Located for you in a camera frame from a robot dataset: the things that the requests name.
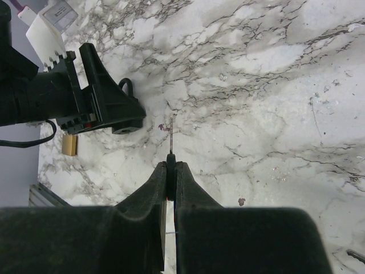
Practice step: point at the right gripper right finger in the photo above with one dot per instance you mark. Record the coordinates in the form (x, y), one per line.
(213, 239)

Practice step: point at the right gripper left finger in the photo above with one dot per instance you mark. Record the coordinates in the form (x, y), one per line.
(124, 238)

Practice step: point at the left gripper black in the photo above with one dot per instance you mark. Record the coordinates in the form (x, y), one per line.
(56, 94)

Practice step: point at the black-headed key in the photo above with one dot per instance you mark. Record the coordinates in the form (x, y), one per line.
(171, 163)

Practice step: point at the black padlock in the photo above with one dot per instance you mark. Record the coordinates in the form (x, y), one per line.
(126, 86)

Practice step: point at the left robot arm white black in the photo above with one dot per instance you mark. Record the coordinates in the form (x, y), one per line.
(14, 63)

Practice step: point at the brass padlock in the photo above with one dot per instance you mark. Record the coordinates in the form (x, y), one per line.
(69, 145)

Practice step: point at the aluminium extrusion rail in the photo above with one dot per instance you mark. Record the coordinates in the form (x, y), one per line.
(41, 196)

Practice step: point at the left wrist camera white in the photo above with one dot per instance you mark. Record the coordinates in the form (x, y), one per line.
(46, 28)

